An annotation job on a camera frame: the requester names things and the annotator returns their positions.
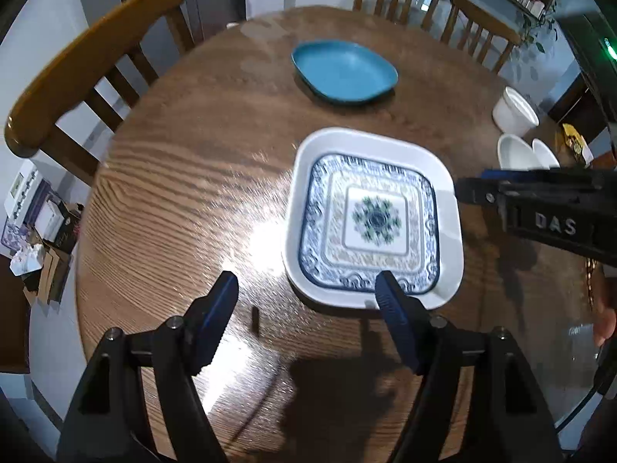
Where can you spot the white square plate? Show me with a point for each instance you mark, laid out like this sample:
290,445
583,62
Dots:
371,141

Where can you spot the white straight-sided ramekin bowl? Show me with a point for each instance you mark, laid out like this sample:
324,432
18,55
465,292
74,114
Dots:
513,113

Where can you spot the yellow snack packet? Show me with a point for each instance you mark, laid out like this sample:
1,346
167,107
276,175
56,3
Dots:
573,140

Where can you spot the plain blue plate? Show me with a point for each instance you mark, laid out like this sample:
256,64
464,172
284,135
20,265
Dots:
342,70

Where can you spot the white round bowl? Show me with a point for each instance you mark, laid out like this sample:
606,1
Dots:
516,152
547,154

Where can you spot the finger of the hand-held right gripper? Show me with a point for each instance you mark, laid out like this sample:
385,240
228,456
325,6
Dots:
479,192
511,172

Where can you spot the blue patterned square plate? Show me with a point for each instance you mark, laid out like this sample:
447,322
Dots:
376,217

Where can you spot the green trailing vine plant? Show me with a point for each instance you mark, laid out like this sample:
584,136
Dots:
535,33

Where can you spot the dark printed box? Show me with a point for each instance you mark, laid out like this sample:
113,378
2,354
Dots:
65,229

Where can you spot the cardboard box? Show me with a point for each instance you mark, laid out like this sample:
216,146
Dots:
50,270

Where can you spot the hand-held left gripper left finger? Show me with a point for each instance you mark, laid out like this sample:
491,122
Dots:
219,318

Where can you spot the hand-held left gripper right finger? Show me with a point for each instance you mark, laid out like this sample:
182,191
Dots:
395,318

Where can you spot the white crumpled bag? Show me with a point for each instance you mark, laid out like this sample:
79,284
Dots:
26,260

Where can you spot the person's right hand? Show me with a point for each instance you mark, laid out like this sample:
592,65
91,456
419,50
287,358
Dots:
606,313

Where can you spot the white box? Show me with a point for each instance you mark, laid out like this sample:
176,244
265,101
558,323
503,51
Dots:
19,188

